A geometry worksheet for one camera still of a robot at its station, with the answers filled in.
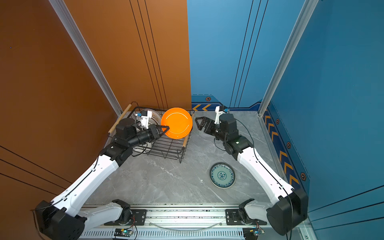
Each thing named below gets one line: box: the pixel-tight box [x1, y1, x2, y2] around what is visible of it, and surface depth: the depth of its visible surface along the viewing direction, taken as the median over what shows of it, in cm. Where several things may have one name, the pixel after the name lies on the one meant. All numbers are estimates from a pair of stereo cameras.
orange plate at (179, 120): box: [161, 107, 193, 140], surface depth 71 cm
